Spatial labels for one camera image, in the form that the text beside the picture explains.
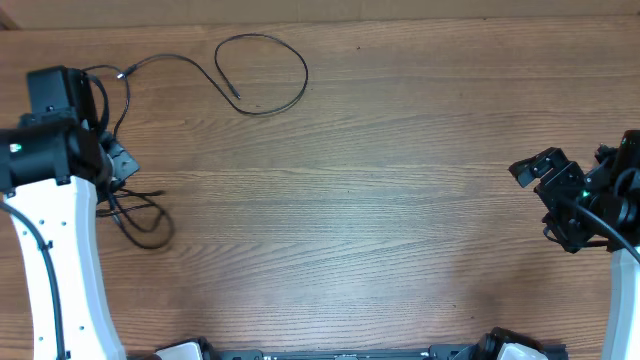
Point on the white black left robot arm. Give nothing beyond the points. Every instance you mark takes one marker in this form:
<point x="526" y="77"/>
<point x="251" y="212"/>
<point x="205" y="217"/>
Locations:
<point x="57" y="165"/>

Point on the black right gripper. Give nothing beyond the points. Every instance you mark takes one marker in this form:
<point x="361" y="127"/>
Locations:
<point x="562" y="175"/>

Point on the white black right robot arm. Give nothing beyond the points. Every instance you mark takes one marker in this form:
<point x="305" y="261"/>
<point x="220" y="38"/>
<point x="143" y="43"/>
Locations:
<point x="597" y="208"/>

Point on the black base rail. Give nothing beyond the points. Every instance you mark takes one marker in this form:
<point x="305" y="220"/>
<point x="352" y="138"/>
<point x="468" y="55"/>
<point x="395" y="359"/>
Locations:
<point x="497" y="344"/>

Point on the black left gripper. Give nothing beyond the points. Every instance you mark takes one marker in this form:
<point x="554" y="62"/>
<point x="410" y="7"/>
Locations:
<point x="122" y="164"/>

